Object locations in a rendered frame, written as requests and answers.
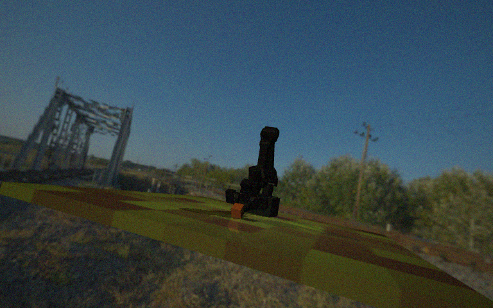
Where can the orange block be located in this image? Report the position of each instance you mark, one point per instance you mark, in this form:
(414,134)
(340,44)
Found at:
(237,210)

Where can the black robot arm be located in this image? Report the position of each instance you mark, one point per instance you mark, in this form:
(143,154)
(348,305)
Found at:
(264,173)

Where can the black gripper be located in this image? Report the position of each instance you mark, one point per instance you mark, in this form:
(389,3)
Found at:
(252,202)

